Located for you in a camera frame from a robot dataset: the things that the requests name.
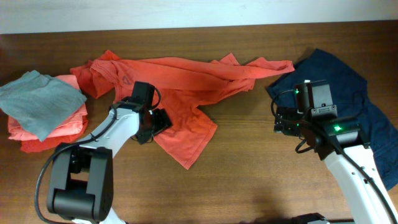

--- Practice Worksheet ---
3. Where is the orange red t-shirt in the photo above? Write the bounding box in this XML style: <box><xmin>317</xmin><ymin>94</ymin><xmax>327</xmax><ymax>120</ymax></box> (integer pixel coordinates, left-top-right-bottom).
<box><xmin>70</xmin><ymin>50</ymin><xmax>294</xmax><ymax>169</ymax></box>

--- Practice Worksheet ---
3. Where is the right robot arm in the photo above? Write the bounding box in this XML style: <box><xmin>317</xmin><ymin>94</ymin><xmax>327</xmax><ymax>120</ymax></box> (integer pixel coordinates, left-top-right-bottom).
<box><xmin>271</xmin><ymin>104</ymin><xmax>397</xmax><ymax>223</ymax></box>

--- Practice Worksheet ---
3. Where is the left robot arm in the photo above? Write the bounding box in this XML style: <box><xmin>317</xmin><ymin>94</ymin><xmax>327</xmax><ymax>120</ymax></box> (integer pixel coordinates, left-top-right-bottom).
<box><xmin>46</xmin><ymin>97</ymin><xmax>172</xmax><ymax>223</ymax></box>

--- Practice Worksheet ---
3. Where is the navy blue garment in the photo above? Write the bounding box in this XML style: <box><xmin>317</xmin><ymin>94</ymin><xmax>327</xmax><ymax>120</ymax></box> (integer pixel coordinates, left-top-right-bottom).
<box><xmin>267</xmin><ymin>49</ymin><xmax>397</xmax><ymax>190</ymax></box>

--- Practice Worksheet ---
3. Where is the folded orange garment stack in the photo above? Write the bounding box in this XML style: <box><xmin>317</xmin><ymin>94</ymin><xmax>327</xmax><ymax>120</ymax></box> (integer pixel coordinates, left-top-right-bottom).
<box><xmin>7</xmin><ymin>74</ymin><xmax>89</xmax><ymax>154</ymax></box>

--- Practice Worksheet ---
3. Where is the folded grey garment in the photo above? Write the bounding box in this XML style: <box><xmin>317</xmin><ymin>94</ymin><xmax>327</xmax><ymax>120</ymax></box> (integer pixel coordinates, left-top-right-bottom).
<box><xmin>1</xmin><ymin>70</ymin><xmax>86</xmax><ymax>141</ymax></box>

